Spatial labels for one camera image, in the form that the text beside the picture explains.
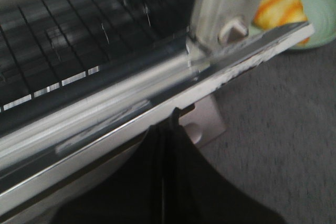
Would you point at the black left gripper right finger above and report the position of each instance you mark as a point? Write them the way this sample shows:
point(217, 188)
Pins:
point(195, 192)

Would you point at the light green plate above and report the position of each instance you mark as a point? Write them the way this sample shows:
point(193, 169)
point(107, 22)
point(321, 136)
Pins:
point(321, 13)

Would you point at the glass oven door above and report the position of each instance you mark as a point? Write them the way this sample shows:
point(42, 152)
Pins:
point(63, 143)

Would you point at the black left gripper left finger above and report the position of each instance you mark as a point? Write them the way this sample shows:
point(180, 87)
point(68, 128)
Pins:
point(133, 194)

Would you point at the metal wire oven rack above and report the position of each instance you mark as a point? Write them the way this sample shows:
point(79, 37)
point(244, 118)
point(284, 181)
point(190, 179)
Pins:
point(48, 44)

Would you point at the orange striped croissant bread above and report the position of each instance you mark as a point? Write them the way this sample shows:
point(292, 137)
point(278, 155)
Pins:
point(275, 13)

